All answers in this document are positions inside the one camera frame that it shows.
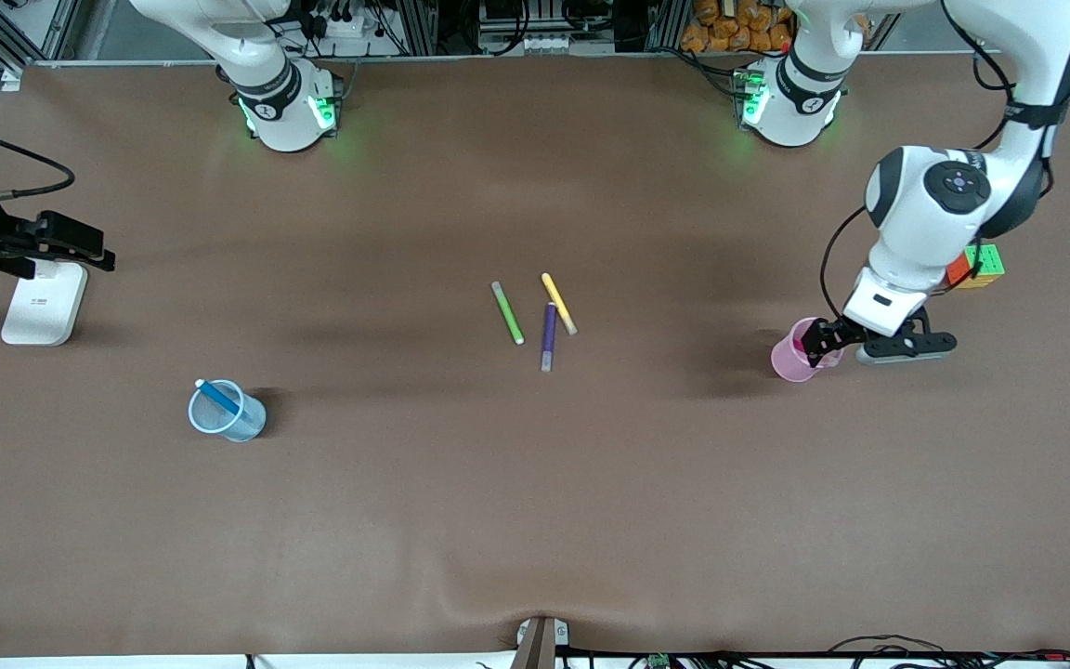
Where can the white power strip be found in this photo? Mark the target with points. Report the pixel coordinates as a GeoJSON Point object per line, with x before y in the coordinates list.
{"type": "Point", "coordinates": [345, 26]}

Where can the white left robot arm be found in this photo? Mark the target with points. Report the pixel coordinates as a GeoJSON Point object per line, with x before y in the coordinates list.
{"type": "Point", "coordinates": [916, 214]}

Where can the blue marker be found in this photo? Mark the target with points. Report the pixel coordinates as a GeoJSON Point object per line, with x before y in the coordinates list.
{"type": "Point", "coordinates": [217, 396]}

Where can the green marker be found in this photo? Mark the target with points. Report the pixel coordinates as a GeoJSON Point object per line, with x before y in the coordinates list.
{"type": "Point", "coordinates": [507, 312]}

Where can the white lamp stand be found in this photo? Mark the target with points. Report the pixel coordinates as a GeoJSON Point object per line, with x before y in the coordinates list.
{"type": "Point", "coordinates": [43, 311]}

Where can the colourful puzzle cube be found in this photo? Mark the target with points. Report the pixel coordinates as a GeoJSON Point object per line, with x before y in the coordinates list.
{"type": "Point", "coordinates": [990, 265]}

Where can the purple marker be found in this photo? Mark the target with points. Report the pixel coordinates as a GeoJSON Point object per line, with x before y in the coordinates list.
{"type": "Point", "coordinates": [549, 336]}

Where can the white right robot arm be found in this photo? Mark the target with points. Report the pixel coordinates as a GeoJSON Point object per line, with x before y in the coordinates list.
{"type": "Point", "coordinates": [275, 102]}

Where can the orange snack bags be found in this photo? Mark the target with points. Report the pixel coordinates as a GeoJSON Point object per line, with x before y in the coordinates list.
{"type": "Point", "coordinates": [730, 32]}

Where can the yellow marker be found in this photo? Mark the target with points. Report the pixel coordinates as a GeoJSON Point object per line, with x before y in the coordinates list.
{"type": "Point", "coordinates": [558, 302]}

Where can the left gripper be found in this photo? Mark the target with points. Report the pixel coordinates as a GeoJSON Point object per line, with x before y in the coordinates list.
{"type": "Point", "coordinates": [839, 333]}

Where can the white connector strip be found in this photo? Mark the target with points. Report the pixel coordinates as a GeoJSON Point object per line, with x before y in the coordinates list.
{"type": "Point", "coordinates": [544, 43]}

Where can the light blue cup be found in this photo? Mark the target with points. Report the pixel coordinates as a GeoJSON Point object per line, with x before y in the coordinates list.
{"type": "Point", "coordinates": [242, 423]}

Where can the metal table clamp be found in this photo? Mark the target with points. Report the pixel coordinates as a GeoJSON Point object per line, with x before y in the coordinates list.
{"type": "Point", "coordinates": [537, 646]}

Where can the pink cup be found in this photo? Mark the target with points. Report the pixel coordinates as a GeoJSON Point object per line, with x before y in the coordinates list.
{"type": "Point", "coordinates": [788, 362]}

